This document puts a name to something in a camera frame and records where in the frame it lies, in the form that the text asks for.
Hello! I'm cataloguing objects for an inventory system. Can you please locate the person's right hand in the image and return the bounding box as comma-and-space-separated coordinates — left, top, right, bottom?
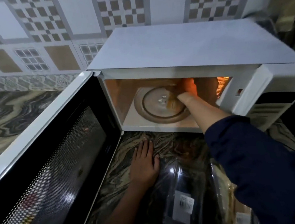
176, 77, 206, 114

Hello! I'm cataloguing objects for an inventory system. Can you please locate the person's left hand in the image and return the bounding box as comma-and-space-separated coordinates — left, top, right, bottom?
126, 136, 162, 192

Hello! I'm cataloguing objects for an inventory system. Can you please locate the clear plastic container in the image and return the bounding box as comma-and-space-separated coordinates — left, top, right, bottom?
156, 160, 210, 224
210, 156, 261, 224

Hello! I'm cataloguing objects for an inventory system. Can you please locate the white microwave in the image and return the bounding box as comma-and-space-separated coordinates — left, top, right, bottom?
0, 14, 295, 224

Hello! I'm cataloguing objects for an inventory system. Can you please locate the white microwave door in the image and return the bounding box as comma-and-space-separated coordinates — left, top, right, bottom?
0, 68, 131, 224

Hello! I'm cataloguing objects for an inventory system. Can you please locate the person's left forearm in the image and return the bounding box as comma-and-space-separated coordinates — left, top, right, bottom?
92, 185, 148, 224

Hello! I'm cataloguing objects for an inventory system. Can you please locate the dark blue sleeve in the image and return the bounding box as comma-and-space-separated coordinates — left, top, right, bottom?
203, 110, 295, 224

